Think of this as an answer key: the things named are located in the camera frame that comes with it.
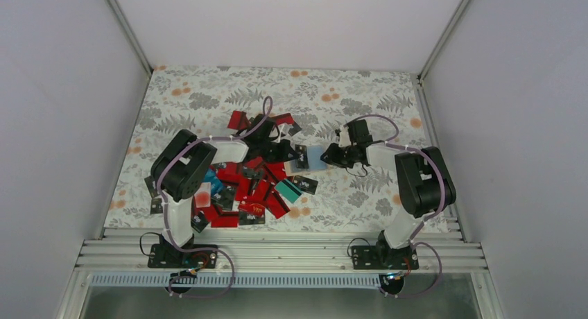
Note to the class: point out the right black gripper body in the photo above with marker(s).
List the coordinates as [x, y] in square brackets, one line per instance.
[342, 159]

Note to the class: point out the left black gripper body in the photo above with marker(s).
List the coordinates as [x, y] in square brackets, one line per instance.
[272, 154]

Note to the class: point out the beige leather card holder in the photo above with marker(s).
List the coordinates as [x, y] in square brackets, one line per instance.
[315, 163]

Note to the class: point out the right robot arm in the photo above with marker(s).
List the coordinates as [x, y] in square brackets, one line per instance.
[425, 187]

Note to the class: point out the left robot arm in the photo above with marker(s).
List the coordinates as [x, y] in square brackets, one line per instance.
[180, 170]

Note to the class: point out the red card top left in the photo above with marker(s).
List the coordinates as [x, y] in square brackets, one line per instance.
[238, 121]

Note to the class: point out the red card top right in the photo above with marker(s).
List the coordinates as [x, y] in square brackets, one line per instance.
[284, 119]

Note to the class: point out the teal card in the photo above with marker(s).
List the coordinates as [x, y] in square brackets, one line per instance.
[288, 190]

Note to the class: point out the blue card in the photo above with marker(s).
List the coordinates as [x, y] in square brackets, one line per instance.
[216, 185]

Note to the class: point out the black vip card upper right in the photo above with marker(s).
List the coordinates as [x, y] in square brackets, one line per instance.
[304, 184]

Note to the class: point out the black vip card bottom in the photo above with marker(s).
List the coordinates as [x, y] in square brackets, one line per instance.
[250, 219]

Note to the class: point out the white card red spot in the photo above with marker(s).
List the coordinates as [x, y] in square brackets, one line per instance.
[202, 197]

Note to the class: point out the red card bottom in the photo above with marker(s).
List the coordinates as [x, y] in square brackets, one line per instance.
[225, 221]

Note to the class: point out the black vip card far left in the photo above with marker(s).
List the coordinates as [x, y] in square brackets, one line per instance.
[151, 186]

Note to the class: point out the black vip card left lower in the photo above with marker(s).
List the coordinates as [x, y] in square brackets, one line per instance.
[156, 206]

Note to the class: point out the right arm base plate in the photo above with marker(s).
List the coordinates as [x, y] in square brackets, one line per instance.
[371, 257]

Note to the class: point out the aluminium rail frame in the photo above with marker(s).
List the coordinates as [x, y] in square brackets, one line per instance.
[248, 258]

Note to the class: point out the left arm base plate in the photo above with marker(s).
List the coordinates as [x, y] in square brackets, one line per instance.
[160, 256]

